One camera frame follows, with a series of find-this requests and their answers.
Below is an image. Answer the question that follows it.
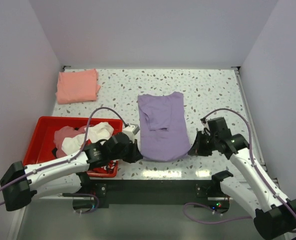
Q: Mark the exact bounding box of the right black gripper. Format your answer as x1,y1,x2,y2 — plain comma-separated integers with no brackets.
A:
188,130,218,157

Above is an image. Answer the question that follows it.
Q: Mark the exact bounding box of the purple t shirt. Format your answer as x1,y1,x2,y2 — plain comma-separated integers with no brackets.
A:
138,91,191,162

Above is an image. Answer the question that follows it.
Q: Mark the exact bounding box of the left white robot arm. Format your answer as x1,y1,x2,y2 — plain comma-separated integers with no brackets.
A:
0,132,143,212

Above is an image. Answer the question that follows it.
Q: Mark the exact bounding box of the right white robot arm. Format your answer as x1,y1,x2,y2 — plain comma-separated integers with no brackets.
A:
189,117,296,240

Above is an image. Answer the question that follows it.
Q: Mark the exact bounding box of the white and red t shirt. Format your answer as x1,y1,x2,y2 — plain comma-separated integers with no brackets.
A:
60,121,120,176

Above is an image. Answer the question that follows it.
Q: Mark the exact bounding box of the dusty pink t shirt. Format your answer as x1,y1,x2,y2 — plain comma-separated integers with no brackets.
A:
52,126,86,158

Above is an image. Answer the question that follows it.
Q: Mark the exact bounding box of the folded salmon pink t shirt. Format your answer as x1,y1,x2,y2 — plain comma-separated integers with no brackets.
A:
56,69,101,105

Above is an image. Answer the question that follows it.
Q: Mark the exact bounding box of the red plastic tray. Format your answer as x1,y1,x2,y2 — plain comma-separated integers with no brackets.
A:
23,116,123,178

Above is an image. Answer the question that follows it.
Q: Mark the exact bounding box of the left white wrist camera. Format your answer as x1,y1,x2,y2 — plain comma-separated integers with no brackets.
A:
122,124,140,139

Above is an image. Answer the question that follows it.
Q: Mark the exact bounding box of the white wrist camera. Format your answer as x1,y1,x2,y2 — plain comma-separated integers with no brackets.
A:
122,124,140,139
201,118,208,127

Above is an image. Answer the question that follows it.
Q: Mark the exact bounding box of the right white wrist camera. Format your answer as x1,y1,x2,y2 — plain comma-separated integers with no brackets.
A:
201,118,208,127

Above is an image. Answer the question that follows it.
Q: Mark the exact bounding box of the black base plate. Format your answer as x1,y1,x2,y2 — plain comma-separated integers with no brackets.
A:
77,179,232,211

